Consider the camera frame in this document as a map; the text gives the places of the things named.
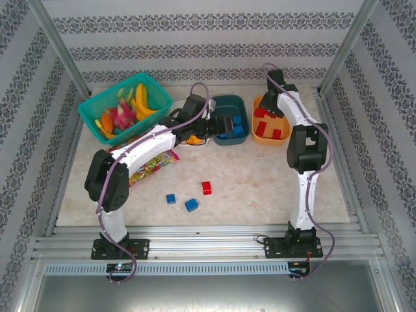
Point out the long red lego brick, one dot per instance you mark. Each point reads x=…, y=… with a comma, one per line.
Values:
x=261, y=127
x=260, y=112

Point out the yellow lego brick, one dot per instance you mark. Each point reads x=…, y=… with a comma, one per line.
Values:
x=194, y=139

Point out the small red lego brick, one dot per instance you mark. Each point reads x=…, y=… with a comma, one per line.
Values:
x=276, y=133

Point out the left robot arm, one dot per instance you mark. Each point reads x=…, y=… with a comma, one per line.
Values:
x=146, y=143

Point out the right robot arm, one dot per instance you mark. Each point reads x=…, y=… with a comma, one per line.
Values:
x=305, y=195

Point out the dark teal plastic container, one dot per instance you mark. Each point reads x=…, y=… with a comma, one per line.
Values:
x=227, y=104

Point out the orange plastic container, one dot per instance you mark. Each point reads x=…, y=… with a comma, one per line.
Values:
x=269, y=139

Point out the white plastic container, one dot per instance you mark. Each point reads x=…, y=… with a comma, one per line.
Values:
x=178, y=104

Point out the colourful candy bag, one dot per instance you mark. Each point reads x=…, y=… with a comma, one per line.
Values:
x=156, y=162

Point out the pink toy dragon fruit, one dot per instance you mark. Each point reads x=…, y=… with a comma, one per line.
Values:
x=123, y=118

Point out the small blue lego brick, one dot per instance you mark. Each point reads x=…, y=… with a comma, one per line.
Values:
x=171, y=198

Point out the yellow toy fruit slice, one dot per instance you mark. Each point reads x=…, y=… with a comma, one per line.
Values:
x=109, y=135

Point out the orange toy fruit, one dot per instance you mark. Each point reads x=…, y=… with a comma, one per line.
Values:
x=106, y=121

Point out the teal plastic mesh basket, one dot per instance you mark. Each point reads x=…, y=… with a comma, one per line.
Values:
x=97, y=107

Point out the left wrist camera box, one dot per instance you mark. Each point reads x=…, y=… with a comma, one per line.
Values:
x=212, y=105

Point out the aluminium corner post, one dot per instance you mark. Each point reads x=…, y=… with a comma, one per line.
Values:
x=55, y=42
x=349, y=42

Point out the aluminium side rail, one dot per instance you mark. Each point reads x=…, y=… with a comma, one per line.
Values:
x=341, y=169
x=70, y=143

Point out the aluminium frame rail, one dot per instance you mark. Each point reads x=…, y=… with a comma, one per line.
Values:
x=201, y=243

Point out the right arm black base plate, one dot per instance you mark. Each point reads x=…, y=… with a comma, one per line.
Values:
x=273, y=248

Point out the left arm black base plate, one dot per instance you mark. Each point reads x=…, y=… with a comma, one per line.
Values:
x=143, y=248

